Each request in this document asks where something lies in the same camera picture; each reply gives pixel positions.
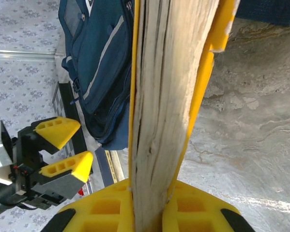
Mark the navy blue backpack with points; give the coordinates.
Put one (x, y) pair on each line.
(98, 60)

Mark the aluminium frame post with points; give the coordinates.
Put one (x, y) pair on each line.
(21, 55)

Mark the yellow book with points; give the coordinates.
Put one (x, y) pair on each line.
(164, 96)

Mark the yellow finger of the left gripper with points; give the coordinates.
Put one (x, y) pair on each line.
(67, 174)
(57, 131)

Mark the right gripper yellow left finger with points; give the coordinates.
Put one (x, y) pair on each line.
(103, 207)

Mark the navy blue book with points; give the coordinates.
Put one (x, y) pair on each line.
(101, 164)

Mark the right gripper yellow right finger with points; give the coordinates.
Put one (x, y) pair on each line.
(195, 210)

